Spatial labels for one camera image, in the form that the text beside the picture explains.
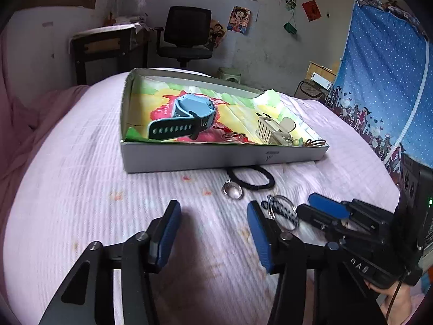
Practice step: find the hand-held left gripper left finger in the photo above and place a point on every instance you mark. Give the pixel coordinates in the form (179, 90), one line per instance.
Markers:
(167, 240)

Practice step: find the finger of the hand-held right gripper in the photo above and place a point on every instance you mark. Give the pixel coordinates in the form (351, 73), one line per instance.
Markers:
(328, 205)
(311, 214)

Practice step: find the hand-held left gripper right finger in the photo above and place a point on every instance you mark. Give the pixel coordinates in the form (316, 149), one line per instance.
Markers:
(262, 240)

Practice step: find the thin brown hoop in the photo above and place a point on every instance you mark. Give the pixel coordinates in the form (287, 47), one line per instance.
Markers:
(305, 142)

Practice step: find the white cardboard box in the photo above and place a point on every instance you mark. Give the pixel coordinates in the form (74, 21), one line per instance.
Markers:
(203, 160)

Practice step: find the cream hair claw clip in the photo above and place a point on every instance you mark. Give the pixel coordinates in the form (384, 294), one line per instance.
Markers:
(267, 128)

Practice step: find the metal key rings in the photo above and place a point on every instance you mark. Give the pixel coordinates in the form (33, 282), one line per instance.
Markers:
(230, 136)

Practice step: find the blue smartwatch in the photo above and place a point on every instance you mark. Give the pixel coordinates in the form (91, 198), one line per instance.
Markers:
(192, 106)

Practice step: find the person's right hand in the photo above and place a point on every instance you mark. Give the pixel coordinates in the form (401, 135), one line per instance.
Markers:
(404, 306)

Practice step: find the woven basket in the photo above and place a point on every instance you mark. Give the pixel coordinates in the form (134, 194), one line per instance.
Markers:
(307, 90)

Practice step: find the white long box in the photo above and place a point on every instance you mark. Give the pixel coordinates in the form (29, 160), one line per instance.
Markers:
(321, 79)

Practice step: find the colourful lining paper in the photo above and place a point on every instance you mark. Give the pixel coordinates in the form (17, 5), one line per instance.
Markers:
(236, 111)

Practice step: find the blue dotted curtain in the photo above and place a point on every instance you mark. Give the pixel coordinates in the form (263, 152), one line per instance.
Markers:
(379, 74)

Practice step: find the green plastic stool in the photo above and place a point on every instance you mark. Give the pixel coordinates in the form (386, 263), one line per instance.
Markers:
(230, 74)

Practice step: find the green hanging pouch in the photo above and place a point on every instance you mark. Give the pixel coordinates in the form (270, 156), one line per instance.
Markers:
(290, 28)

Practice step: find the monkey cartoon sticker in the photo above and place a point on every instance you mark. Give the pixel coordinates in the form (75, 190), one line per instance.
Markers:
(217, 34)

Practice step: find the dark wooden desk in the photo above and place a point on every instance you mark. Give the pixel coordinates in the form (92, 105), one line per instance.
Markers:
(101, 44)

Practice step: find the black office chair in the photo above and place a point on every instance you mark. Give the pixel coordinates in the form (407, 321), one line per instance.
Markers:
(186, 23)

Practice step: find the papers on desk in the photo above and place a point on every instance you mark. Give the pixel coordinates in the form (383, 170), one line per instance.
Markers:
(127, 22)

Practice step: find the red diamond wall paper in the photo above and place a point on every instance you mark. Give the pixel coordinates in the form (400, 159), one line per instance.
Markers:
(311, 10)

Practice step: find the cartoon wall poster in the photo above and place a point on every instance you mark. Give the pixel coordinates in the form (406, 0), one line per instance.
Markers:
(239, 20)

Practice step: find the white wall paper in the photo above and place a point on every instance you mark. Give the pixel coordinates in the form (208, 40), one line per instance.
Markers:
(254, 6)

